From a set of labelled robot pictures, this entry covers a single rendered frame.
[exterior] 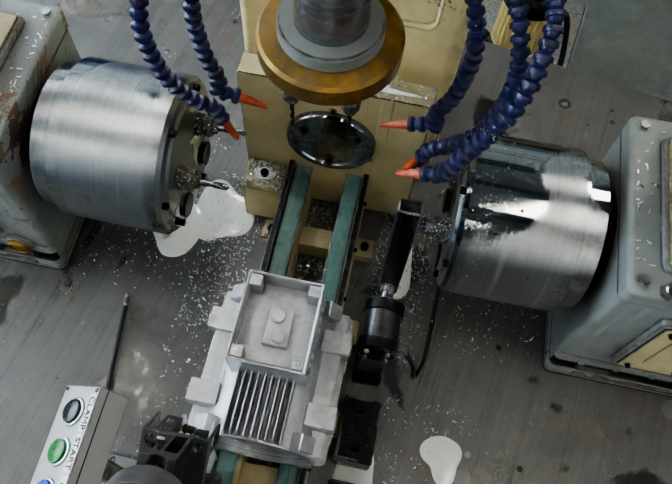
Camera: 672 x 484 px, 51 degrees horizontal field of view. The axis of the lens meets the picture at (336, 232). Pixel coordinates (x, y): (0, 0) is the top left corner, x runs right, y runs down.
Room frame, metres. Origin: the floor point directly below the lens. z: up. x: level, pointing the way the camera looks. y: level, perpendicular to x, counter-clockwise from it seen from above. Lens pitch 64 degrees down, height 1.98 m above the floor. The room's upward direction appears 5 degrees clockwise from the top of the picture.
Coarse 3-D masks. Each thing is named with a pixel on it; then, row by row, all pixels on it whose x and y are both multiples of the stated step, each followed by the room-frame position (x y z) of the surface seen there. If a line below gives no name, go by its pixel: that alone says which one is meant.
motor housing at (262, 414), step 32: (224, 352) 0.26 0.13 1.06; (320, 352) 0.27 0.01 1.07; (224, 384) 0.21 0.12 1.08; (256, 384) 0.21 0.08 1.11; (288, 384) 0.21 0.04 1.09; (320, 384) 0.22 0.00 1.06; (192, 416) 0.17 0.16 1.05; (224, 416) 0.17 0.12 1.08; (256, 416) 0.17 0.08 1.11; (288, 416) 0.18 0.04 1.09; (224, 448) 0.15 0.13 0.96; (256, 448) 0.15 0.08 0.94; (288, 448) 0.14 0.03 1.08; (320, 448) 0.15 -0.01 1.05
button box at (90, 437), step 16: (64, 400) 0.18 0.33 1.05; (80, 400) 0.17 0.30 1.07; (96, 400) 0.17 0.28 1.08; (112, 400) 0.18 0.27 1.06; (80, 416) 0.15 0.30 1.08; (96, 416) 0.15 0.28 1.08; (112, 416) 0.16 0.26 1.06; (64, 432) 0.13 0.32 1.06; (80, 432) 0.13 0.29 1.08; (96, 432) 0.14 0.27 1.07; (112, 432) 0.14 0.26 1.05; (48, 448) 0.11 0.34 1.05; (80, 448) 0.11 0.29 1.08; (96, 448) 0.12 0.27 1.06; (48, 464) 0.09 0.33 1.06; (64, 464) 0.09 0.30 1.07; (80, 464) 0.10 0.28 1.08; (96, 464) 0.10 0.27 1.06; (32, 480) 0.08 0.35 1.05; (64, 480) 0.08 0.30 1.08; (80, 480) 0.08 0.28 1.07; (96, 480) 0.08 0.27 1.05
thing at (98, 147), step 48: (48, 96) 0.58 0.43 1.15; (96, 96) 0.58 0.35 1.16; (144, 96) 0.58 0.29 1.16; (48, 144) 0.51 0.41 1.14; (96, 144) 0.51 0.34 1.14; (144, 144) 0.51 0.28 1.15; (192, 144) 0.59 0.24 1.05; (48, 192) 0.48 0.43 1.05; (96, 192) 0.46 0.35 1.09; (144, 192) 0.46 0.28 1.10; (192, 192) 0.55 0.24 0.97
